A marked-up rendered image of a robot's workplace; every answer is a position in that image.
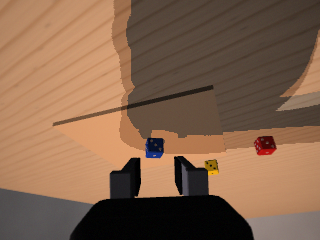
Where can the blue die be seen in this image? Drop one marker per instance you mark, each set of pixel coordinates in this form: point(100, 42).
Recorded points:
point(154, 148)

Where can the yellow die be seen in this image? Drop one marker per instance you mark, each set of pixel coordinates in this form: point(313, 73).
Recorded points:
point(212, 167)

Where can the red die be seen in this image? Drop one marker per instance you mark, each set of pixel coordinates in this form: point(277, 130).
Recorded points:
point(265, 145)

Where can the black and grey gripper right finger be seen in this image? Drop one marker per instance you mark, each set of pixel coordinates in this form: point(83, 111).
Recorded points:
point(190, 181)

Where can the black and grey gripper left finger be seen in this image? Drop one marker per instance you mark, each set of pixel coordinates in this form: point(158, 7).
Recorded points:
point(125, 183)

